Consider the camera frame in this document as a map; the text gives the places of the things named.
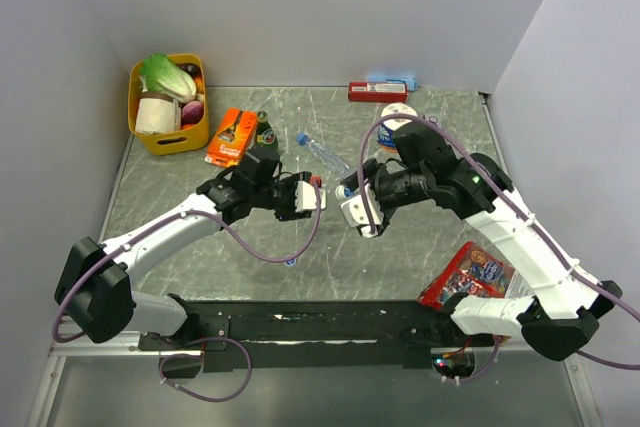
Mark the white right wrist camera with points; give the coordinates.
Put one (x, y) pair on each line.
(364, 214)

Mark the toilet paper roll blue wrapper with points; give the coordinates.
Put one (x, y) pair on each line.
(388, 127)

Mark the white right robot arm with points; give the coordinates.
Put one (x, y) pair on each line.
(562, 312)

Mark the red onion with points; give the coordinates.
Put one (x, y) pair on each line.
(192, 112)

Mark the white paper wrapped package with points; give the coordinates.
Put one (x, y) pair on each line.
(157, 114)

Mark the green glass bottle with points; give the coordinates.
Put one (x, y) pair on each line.
(265, 134)

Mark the red snack bag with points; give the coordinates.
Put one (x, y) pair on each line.
(470, 279)

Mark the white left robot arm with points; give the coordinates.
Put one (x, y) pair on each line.
(97, 286)

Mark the orange razor box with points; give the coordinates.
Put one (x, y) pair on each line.
(233, 137)

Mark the red rectangular box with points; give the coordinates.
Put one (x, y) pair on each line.
(377, 92)

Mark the toy napa cabbage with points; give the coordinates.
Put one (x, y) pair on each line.
(160, 75)

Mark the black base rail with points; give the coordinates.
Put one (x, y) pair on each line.
(302, 334)

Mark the yellow plastic basket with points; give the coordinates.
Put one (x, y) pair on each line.
(188, 137)

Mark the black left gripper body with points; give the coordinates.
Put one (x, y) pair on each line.
(280, 196)

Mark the light blue packet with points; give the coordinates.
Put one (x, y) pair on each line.
(410, 82)

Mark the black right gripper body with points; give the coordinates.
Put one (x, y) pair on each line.
(400, 188)

